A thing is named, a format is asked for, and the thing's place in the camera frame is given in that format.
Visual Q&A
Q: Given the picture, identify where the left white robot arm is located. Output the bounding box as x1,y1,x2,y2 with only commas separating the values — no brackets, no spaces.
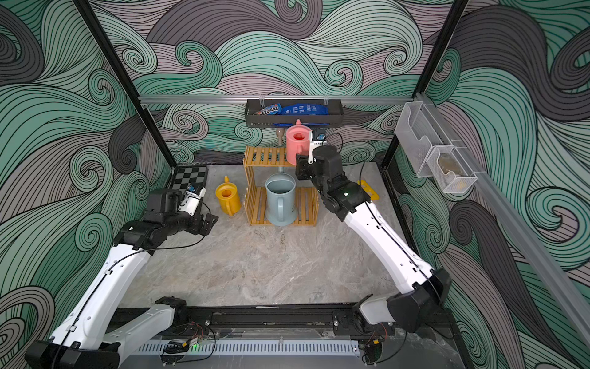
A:
25,184,218,368

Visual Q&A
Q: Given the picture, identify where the aluminium wall rail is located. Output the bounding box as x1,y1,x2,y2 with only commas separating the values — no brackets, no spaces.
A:
414,93,589,345
138,94,413,106

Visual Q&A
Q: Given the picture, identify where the black wall basket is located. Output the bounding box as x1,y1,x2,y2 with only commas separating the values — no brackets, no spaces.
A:
244,100,344,129

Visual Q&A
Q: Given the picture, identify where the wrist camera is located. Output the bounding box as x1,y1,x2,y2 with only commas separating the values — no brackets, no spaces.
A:
178,184,206,216
308,128,326,165

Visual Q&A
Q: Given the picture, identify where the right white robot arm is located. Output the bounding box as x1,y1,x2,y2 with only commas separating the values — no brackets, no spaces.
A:
296,145,452,333

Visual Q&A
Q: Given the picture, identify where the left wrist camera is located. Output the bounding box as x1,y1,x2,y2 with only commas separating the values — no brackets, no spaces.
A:
178,184,206,216

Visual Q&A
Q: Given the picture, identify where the black corner frame post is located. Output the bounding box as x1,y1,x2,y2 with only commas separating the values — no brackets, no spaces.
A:
379,1,473,174
72,0,178,168

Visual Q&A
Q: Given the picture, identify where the black corner frame post right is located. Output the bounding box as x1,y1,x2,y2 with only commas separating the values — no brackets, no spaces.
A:
379,1,473,174

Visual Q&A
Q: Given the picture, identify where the clear plastic wall bin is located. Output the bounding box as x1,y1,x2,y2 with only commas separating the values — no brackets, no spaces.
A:
395,101,476,195

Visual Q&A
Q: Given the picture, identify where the light blue long-spout watering can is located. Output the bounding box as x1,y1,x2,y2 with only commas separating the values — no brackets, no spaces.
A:
264,128,298,228

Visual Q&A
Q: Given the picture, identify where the black grey chessboard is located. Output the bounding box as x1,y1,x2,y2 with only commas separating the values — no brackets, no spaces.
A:
168,165,208,190

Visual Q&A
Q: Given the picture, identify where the aluminium wall rail back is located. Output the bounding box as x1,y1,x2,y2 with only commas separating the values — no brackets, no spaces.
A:
138,94,413,106

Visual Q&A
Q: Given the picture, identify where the aluminium wall rail right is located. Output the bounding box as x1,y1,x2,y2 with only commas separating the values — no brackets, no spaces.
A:
414,93,589,345

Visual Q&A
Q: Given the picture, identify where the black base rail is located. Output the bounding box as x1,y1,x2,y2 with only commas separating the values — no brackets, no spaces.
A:
107,303,459,339

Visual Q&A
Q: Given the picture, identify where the yellow plastic watering can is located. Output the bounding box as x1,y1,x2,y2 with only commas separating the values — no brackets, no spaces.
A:
215,176,241,217

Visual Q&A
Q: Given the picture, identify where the yellow triangular stand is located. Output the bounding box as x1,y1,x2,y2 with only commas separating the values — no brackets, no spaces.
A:
360,179,380,201

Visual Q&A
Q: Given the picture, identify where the wooden slatted shelf rack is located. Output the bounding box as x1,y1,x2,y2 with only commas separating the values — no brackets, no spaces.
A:
243,146,319,226

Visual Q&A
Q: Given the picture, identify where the white slotted cable duct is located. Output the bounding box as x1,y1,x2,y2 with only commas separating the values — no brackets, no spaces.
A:
134,338,361,358

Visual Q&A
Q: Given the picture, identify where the black corner frame post left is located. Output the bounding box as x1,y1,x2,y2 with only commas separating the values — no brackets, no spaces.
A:
72,0,178,168

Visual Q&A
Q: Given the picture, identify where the blue snack bag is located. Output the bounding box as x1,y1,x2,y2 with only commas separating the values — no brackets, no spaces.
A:
281,104,329,116

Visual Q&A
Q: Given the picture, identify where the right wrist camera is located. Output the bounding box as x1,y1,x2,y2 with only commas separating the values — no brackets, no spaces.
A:
308,128,326,165

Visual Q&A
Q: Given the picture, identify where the pink plastic watering can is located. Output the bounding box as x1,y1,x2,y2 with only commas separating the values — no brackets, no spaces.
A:
286,119,312,165

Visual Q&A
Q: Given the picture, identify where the small candy packet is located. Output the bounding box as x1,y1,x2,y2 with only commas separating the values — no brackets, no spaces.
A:
254,104,283,116

